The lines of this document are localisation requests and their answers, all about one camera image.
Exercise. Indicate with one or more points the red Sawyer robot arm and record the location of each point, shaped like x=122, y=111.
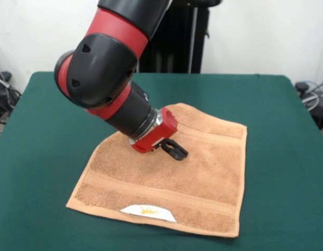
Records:
x=106, y=73

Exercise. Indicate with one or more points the dark green table cloth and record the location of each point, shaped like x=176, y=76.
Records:
x=281, y=183

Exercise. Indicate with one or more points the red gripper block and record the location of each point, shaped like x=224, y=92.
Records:
x=158, y=133

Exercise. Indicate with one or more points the tan terry towel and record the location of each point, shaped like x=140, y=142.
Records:
x=190, y=177

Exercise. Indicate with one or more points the black vertical column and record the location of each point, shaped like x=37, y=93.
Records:
x=177, y=39

